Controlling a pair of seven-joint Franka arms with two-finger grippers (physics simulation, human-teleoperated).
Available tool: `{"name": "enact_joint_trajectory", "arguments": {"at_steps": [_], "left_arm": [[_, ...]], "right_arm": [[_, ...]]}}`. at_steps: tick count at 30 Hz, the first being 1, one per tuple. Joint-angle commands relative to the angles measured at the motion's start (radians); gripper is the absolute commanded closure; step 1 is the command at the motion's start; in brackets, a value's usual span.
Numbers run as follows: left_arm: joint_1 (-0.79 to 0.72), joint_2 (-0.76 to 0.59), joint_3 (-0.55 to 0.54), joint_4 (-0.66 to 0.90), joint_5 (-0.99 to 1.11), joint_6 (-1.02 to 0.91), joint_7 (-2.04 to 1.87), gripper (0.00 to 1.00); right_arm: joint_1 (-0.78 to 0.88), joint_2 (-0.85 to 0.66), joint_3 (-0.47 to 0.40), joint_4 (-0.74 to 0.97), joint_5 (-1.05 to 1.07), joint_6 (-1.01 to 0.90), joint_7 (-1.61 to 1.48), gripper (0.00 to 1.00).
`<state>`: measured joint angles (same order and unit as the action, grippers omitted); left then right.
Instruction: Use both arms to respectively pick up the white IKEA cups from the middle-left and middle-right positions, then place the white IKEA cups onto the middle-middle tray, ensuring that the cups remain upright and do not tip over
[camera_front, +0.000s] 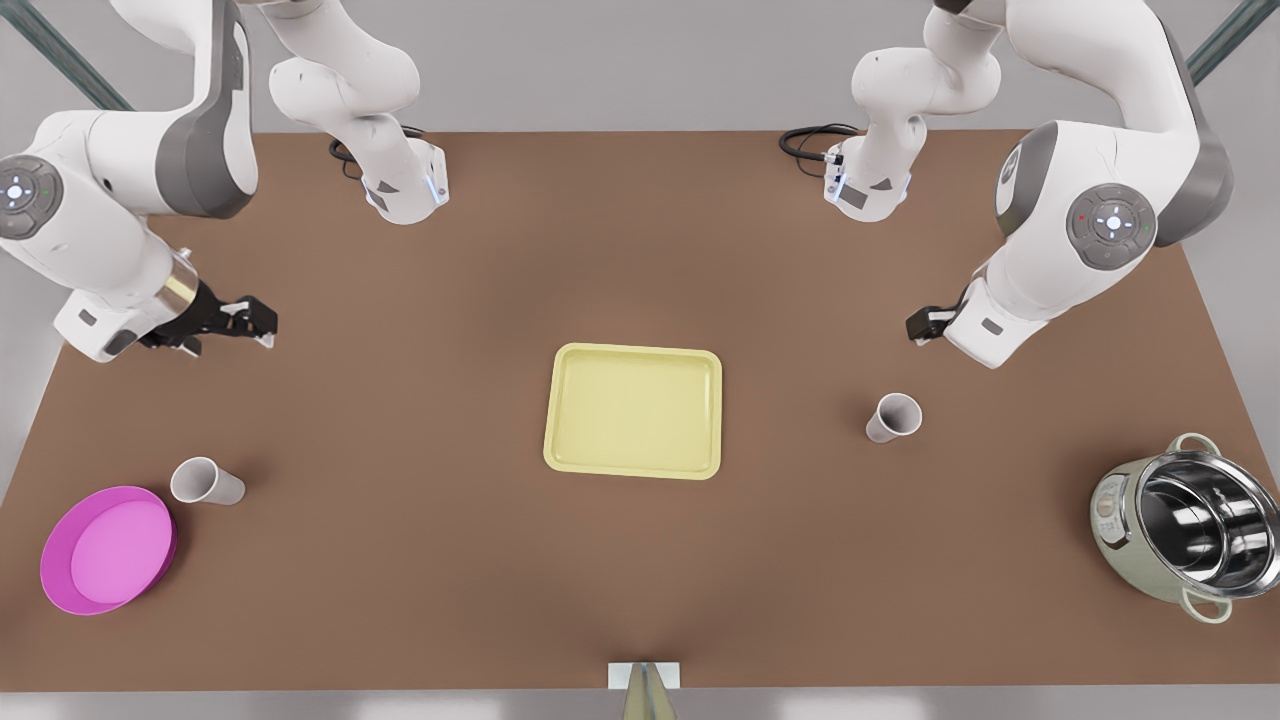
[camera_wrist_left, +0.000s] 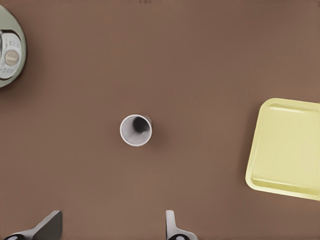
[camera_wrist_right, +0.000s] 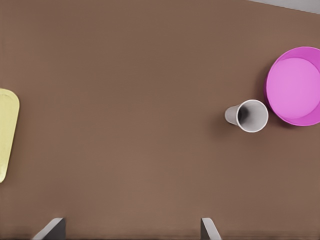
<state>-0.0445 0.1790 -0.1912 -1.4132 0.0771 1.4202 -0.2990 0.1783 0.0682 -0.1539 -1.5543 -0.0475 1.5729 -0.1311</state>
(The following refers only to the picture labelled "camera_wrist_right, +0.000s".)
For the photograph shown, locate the pale yellow tray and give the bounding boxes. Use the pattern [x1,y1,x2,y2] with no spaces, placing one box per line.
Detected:
[0,88,21,184]

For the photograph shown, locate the white IKEA cup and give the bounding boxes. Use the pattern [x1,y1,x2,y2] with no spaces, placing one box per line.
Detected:
[224,99,270,133]

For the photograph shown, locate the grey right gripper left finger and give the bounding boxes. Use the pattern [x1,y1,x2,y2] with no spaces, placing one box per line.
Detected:
[31,217,66,240]

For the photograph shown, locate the pink plastic bowl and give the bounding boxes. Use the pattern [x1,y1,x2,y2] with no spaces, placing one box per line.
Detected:
[264,46,320,127]

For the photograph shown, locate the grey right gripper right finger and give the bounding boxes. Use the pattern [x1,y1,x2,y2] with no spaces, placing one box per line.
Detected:
[200,217,223,240]

